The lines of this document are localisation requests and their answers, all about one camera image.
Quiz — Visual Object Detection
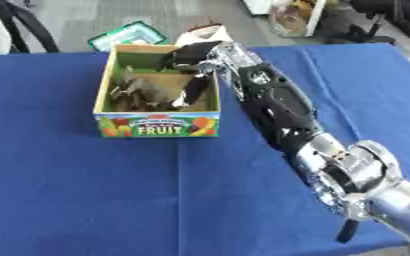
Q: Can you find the green white plastic crate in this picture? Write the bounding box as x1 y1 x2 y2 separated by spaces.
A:
86 20 170 53

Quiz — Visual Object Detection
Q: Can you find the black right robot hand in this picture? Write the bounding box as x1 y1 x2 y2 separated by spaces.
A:
156 40 226 109

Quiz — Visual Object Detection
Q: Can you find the black office chair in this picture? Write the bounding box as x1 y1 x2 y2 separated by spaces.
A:
324 0 410 46

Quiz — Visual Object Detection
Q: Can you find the grey brown toy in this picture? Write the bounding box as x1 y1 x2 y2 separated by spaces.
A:
107 65 184 113

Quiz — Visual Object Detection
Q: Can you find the cardboard box with green inside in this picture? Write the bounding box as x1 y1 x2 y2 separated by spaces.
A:
91 43 225 139

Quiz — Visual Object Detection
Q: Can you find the white bag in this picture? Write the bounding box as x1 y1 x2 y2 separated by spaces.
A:
173 24 235 48

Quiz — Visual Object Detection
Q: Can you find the white shelf with items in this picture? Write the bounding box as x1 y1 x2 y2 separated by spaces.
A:
241 0 328 38

